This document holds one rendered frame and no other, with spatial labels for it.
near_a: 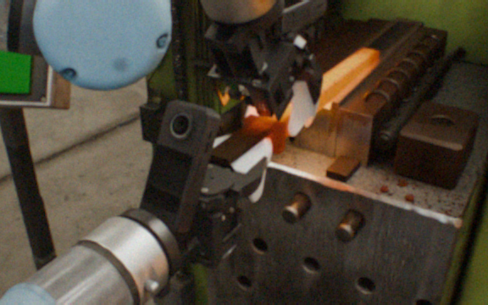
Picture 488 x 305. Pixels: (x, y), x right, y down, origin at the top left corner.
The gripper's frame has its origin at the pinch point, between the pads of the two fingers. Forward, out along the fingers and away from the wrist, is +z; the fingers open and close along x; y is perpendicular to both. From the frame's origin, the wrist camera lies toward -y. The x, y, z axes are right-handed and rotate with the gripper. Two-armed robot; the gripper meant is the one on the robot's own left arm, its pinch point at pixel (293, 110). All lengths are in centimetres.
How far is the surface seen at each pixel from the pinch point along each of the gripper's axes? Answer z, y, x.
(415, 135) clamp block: 7.1, -5.4, 13.4
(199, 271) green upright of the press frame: 62, 9, -32
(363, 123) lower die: 7.0, -5.2, 6.5
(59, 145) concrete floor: 135, -34, -168
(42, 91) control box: -0.3, 7.6, -38.2
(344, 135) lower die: 9.1, -4.0, 3.9
